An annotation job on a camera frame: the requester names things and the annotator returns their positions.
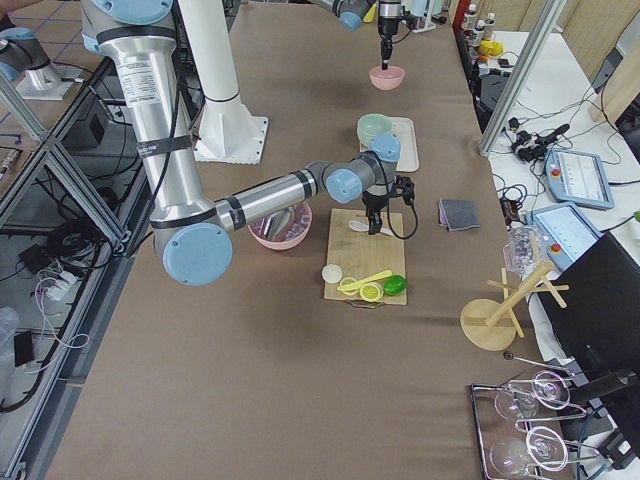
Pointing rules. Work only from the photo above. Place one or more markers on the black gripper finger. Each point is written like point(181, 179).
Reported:
point(386, 53)
point(374, 222)

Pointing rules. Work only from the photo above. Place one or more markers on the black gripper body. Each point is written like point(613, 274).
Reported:
point(373, 202)
point(386, 25)

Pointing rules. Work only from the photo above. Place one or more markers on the white ceramic spoon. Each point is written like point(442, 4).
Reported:
point(358, 226)

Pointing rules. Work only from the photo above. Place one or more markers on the small pink bowl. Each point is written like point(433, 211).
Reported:
point(386, 79)

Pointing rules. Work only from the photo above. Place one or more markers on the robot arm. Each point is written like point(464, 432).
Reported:
point(351, 15)
point(176, 71)

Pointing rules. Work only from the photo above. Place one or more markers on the green bowl stack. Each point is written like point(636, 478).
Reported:
point(371, 125)

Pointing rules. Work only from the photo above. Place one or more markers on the large pink bowl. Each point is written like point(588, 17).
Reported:
point(293, 236)

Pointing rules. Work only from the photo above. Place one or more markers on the wooden cutting board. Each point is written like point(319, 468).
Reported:
point(359, 254)

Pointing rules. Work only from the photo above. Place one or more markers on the yellow plastic knife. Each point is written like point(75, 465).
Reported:
point(352, 286)

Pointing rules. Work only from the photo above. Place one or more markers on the grey folded cloth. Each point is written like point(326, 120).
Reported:
point(457, 215)

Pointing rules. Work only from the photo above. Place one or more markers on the white rabbit tray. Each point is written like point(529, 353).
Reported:
point(403, 130)

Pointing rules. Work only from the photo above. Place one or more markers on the green lime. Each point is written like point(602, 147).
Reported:
point(394, 285)

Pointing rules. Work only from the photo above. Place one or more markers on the white steamed bun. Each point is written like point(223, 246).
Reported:
point(332, 273)

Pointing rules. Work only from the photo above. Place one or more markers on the metal ice scoop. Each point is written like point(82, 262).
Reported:
point(276, 222)

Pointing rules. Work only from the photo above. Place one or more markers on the clear plastic bag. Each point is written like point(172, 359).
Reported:
point(524, 250)

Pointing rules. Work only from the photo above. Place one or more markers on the wooden mug tree stand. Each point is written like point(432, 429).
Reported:
point(492, 325)

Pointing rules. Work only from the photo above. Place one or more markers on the near teach pendant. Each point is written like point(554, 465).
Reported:
point(567, 232)

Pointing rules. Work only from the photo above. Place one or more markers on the teach pendant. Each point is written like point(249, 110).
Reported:
point(567, 232)
point(578, 177)

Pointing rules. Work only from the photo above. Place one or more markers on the far teach pendant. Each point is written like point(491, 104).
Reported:
point(578, 177)

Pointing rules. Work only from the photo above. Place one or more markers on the black monitor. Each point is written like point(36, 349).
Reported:
point(599, 327)

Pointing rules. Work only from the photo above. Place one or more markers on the upper wine glass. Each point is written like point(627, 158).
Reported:
point(521, 399)

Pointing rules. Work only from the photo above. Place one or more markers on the wine glass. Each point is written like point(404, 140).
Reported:
point(521, 399)
point(540, 452)

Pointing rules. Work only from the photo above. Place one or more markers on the lower wine glass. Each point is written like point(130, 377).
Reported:
point(540, 452)

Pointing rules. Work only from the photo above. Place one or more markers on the aluminium frame post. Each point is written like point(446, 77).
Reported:
point(527, 59)

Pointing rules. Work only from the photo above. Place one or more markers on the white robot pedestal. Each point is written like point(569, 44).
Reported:
point(227, 131)

